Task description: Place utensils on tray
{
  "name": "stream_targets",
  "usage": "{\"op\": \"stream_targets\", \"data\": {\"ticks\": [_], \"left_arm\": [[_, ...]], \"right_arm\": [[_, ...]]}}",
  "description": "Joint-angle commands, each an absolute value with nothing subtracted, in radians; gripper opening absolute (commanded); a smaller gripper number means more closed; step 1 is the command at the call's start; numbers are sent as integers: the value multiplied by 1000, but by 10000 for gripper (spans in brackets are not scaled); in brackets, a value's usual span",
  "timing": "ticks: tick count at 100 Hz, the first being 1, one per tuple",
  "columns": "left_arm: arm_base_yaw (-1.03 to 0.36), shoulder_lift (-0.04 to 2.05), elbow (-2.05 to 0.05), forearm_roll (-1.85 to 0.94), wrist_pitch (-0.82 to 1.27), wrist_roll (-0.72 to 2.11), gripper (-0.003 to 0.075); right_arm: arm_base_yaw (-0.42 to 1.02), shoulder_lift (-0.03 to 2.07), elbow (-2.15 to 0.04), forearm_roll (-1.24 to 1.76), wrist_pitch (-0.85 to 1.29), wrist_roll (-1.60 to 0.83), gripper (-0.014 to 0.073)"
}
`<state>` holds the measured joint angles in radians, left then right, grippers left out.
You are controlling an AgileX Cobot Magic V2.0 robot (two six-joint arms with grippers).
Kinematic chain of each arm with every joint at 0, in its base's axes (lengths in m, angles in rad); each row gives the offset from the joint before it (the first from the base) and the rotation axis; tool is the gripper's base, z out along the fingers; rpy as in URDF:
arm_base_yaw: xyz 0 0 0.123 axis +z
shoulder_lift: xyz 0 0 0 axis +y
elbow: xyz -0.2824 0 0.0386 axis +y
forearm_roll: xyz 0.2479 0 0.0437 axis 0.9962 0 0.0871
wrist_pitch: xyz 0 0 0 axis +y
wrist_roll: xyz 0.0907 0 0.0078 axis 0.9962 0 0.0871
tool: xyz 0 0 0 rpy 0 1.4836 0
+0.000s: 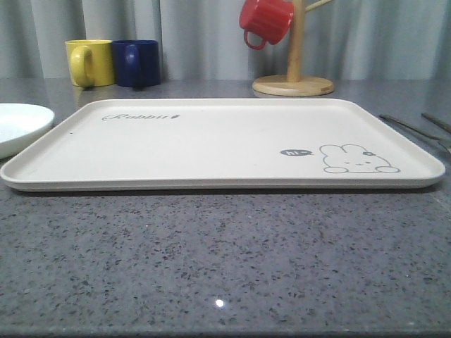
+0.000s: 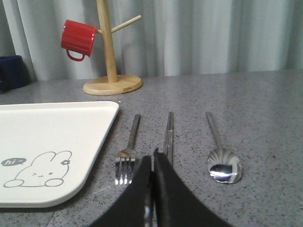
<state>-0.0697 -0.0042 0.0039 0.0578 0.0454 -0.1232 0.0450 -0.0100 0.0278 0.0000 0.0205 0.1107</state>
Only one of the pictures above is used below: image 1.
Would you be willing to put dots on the white round plate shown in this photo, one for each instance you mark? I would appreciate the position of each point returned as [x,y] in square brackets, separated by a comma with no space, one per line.
[21,125]

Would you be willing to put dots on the silver metal fork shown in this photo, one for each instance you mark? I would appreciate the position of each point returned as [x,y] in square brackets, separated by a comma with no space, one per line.
[445,143]

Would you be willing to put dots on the silver metal chopstick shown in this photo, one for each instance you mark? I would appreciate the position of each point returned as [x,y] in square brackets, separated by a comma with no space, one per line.
[437,121]

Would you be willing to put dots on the beige rabbit serving tray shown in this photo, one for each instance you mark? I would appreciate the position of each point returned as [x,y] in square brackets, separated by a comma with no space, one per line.
[221,143]

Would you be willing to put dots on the wooden mug tree stand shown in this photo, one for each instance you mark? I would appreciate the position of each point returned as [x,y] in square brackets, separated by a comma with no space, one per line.
[294,83]

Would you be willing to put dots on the grey curtain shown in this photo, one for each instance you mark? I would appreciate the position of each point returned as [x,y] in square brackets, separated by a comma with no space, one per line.
[343,40]

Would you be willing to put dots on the dark blue mug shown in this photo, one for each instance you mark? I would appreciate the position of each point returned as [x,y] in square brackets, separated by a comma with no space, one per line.
[136,62]

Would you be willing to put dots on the red ribbed mug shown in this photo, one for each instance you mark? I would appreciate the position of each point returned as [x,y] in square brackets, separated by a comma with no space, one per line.
[265,21]

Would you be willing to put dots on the yellow mug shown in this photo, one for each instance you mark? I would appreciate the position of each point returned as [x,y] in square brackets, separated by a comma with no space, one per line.
[90,62]

